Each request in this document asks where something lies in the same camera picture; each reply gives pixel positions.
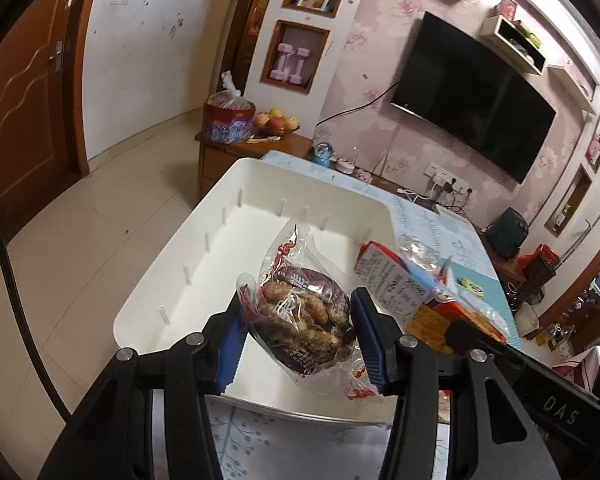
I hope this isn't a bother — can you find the peanut snack clear bag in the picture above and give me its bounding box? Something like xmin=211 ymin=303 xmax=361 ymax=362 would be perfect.
xmin=236 ymin=219 xmax=379 ymax=404

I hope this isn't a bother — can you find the green pineapple cake pack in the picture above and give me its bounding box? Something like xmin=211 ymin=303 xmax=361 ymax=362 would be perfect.
xmin=458 ymin=278 xmax=484 ymax=297

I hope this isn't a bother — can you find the blue wafer cookie pack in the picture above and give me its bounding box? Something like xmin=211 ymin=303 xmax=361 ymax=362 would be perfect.
xmin=354 ymin=242 xmax=460 ymax=330

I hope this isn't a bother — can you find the white plastic storage bin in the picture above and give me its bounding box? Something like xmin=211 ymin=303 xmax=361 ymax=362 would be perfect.
xmin=113 ymin=157 xmax=401 ymax=426

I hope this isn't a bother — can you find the white bucket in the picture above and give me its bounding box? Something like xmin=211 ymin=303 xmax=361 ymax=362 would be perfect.
xmin=514 ymin=302 xmax=541 ymax=337

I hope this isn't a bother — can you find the white set-top box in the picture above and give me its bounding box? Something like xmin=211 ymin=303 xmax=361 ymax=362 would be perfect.
xmin=434 ymin=205 xmax=471 ymax=224

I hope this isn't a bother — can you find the pink small ornament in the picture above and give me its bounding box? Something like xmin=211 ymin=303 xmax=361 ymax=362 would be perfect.
xmin=353 ymin=168 xmax=373 ymax=183

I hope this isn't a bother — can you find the red bag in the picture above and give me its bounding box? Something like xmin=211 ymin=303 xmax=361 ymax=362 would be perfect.
xmin=517 ymin=244 xmax=560 ymax=283

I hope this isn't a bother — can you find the blue snow globe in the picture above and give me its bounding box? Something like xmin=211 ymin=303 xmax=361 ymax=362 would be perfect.
xmin=312 ymin=142 xmax=334 ymax=168

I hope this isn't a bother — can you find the fruit bowl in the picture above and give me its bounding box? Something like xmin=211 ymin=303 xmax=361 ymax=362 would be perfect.
xmin=252 ymin=107 xmax=300 ymax=136

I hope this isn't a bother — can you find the red gift box with bag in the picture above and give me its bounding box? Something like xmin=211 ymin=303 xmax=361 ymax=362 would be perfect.
xmin=201 ymin=70 xmax=256 ymax=144

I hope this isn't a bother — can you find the wooden door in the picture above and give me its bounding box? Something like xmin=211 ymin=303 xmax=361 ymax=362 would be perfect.
xmin=0 ymin=0 xmax=93 ymax=240

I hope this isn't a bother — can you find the right pink dumbbell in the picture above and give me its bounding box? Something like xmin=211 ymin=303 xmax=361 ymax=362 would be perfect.
xmin=288 ymin=48 xmax=311 ymax=86

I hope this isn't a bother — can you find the pink dumbbell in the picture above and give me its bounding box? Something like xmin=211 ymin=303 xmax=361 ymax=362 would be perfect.
xmin=288 ymin=48 xmax=311 ymax=86
xmin=270 ymin=42 xmax=294 ymax=81

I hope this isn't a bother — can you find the left pink dumbbell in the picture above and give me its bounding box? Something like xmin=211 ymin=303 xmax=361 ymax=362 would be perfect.
xmin=270 ymin=42 xmax=294 ymax=81

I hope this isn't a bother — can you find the wall power outlet strip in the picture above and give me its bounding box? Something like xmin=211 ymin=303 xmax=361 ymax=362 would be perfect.
xmin=424 ymin=162 xmax=470 ymax=195

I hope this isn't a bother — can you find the black tv cable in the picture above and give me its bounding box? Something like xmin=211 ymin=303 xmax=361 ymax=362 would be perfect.
xmin=313 ymin=79 xmax=400 ymax=129

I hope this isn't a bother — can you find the black wall television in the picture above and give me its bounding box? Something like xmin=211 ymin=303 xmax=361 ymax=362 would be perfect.
xmin=391 ymin=12 xmax=556 ymax=183

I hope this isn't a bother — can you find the white wall shelf box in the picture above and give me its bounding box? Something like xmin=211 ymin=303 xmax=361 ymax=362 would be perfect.
xmin=480 ymin=15 xmax=546 ymax=76

